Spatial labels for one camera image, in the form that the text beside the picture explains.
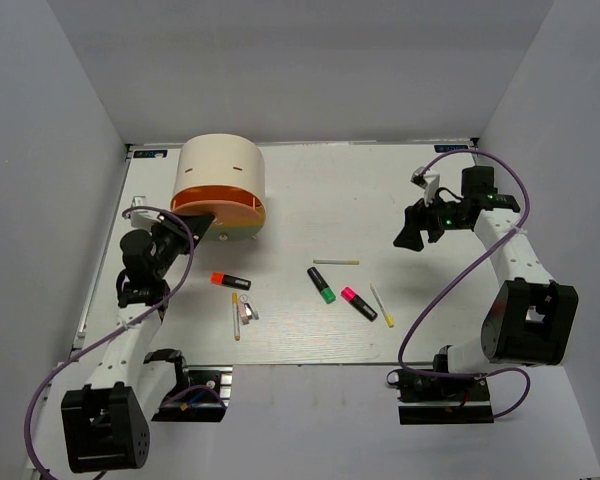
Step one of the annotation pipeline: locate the white pen yellow cap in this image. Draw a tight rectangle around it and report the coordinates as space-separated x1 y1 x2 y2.
313 259 360 266

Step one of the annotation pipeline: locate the white yellow pen right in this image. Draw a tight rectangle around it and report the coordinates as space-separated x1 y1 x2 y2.
369 283 395 328

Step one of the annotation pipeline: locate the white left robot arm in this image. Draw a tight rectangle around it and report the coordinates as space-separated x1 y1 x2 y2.
61 208 214 473

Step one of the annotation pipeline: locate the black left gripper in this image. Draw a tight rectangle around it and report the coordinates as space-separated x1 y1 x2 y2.
152 210 216 280

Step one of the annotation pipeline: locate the pink silver binder clip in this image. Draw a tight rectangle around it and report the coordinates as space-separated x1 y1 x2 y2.
238 294 259 325

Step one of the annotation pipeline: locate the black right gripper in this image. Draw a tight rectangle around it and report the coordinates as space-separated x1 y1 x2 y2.
394 187 471 251

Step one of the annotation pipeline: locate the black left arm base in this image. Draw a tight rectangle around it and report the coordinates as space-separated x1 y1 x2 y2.
152 366 233 423

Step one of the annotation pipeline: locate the blue label sticker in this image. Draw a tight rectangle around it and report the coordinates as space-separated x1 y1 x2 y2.
434 144 469 154
133 149 168 159

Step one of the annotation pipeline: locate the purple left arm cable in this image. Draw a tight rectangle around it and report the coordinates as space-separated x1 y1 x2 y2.
23 207 196 477

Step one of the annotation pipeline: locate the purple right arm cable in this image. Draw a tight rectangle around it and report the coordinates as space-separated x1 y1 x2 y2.
387 149 532 419

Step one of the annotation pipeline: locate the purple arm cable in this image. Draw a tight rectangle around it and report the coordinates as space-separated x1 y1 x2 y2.
23 207 196 477
387 149 532 419

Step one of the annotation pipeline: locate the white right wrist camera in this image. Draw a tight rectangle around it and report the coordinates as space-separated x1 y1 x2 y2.
411 167 440 206

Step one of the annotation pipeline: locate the pink highlighter marker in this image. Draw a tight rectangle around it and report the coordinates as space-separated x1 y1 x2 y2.
340 287 378 322

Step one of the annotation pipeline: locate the orange highlighter marker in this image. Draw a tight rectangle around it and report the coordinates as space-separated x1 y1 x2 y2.
210 272 252 291

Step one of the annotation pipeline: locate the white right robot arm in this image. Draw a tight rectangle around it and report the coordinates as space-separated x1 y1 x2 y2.
394 166 579 399

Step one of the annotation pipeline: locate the beige orange round organizer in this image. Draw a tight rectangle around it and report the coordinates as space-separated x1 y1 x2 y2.
170 134 266 241

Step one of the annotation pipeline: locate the blue label sticker right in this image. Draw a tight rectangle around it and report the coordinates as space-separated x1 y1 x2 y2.
434 144 469 154

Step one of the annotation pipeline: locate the blue label sticker left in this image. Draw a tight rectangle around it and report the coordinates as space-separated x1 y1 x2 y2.
133 149 168 159

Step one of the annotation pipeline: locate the green highlighter marker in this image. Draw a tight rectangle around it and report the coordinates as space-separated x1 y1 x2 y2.
307 267 336 304

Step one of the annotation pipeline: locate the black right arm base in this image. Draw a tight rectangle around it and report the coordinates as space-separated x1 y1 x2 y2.
386 369 494 426

